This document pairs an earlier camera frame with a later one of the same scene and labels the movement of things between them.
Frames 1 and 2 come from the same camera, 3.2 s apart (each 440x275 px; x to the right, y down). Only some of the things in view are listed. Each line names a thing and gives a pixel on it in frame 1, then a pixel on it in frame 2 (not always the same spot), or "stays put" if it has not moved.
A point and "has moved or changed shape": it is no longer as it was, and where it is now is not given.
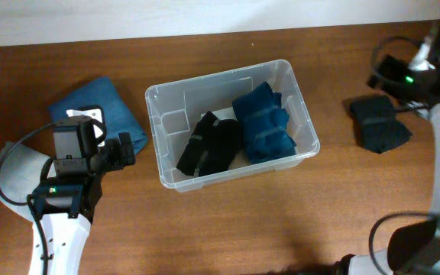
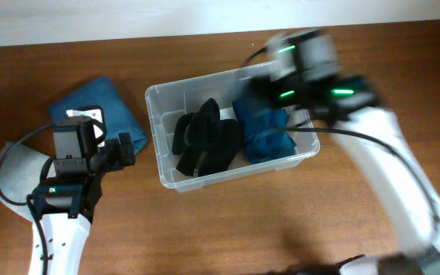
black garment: [377, 127] has moved or changed shape
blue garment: [265, 124] stays put
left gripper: [118, 158] stays put
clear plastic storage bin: [175, 108] stays put
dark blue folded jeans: [118, 118] stays put
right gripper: [395, 69] -> [268, 90]
